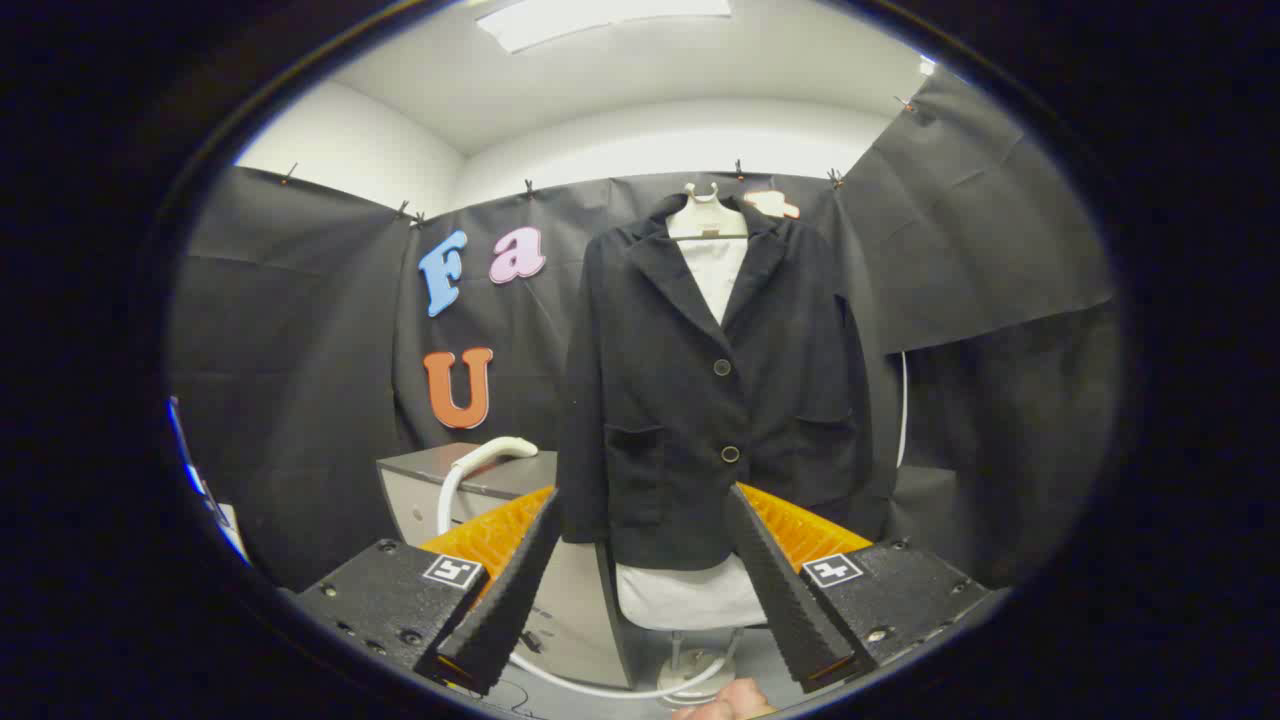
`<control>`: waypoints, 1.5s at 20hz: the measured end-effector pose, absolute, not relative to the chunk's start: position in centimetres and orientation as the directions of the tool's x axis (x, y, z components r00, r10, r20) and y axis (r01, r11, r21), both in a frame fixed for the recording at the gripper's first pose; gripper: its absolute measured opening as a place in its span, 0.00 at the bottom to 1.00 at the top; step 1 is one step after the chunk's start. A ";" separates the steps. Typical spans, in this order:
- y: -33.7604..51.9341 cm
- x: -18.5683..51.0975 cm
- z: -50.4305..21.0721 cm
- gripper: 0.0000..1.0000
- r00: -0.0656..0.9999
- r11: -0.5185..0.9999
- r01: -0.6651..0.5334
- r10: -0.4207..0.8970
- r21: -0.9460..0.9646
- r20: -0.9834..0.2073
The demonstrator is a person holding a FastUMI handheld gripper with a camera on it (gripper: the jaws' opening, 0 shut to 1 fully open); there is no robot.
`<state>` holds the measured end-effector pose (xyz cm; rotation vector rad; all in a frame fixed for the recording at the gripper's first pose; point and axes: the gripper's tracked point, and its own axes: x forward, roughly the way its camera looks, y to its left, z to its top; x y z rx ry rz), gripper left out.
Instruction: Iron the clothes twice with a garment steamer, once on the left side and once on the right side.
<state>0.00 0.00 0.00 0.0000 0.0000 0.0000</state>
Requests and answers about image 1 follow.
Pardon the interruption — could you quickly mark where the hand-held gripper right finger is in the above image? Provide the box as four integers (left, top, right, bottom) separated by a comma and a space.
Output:
722, 482, 993, 696

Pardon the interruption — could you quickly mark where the black blazer jacket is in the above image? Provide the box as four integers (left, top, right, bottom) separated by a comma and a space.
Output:
556, 193, 901, 573

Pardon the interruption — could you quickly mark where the white clothes hanger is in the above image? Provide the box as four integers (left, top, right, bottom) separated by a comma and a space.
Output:
665, 182, 751, 243

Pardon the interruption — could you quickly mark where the thin white cable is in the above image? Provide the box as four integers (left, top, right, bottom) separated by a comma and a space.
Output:
893, 350, 911, 471

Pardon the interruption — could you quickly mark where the black backdrop cloth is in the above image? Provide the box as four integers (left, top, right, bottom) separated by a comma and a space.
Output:
165, 65, 1121, 591

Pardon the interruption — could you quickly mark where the white garment steamer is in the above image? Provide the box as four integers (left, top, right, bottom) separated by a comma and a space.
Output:
436, 435, 739, 701

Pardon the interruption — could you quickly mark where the grey filing cabinet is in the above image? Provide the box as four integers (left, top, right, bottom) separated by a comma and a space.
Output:
376, 443, 641, 691

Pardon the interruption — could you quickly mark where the ceiling light panel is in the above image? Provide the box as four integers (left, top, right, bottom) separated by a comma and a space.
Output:
475, 0, 733, 54

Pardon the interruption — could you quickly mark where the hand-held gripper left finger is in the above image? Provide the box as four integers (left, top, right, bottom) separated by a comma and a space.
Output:
290, 485, 563, 698

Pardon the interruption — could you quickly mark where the white stand base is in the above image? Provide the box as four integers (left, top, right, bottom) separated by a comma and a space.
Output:
655, 630, 746, 706

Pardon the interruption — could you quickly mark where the white shirt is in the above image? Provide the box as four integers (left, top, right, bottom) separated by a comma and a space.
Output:
613, 235, 769, 633

